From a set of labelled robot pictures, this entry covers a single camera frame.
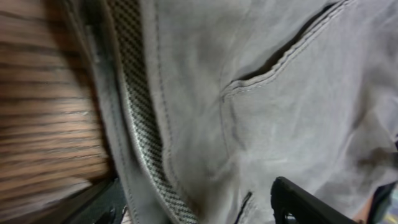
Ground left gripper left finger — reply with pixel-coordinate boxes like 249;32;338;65
33;178;127;224

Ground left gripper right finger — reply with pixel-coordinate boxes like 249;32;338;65
271;177;356;224

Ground grey shorts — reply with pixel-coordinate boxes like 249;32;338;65
63;0;397;223

